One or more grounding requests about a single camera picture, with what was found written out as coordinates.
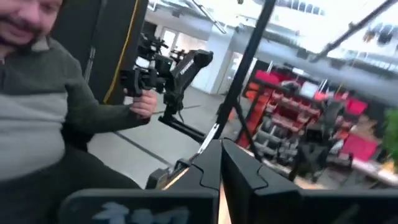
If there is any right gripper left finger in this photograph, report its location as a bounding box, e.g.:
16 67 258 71
58 138 223 224

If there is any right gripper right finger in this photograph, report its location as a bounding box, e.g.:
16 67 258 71
222 138 398 224

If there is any red storage rack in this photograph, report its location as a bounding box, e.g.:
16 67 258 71
236 68 369 166

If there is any person's hand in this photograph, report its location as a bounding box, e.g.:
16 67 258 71
129 89 159 119

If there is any red bin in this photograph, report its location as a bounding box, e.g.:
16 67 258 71
340 133 379 162

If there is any green plant in black pot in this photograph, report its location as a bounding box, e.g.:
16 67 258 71
382 108 398 170

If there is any black panel with yellow stripe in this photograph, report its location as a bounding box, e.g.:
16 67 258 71
51 0 149 106

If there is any person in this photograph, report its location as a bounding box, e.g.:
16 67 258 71
0 0 159 224

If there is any black metal rig frame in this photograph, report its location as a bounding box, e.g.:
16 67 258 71
186 0 398 162

